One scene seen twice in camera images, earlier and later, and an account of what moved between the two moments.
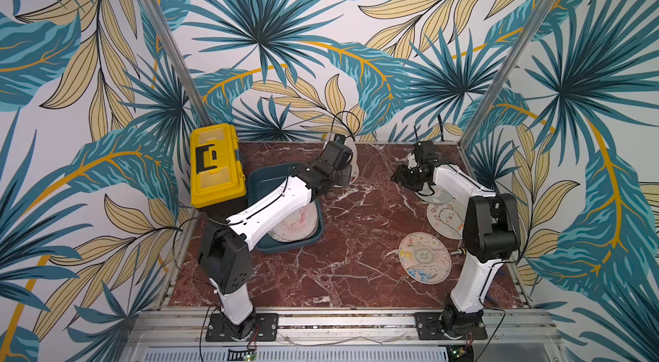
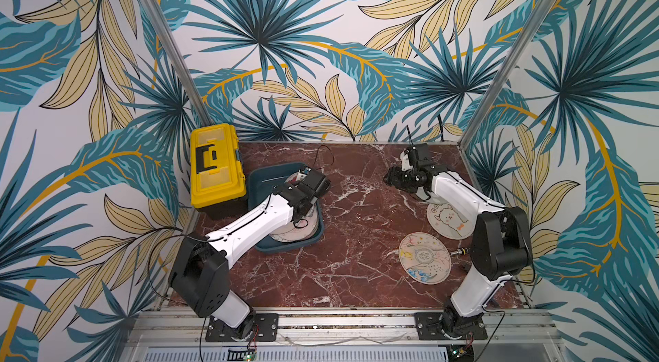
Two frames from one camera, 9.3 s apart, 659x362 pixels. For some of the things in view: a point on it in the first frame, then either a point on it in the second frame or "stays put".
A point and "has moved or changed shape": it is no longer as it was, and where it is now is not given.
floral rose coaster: x=354 y=171 has moved or changed shape
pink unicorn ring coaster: x=301 y=226 stays put
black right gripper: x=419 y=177 stays put
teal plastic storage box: x=263 y=177 stays put
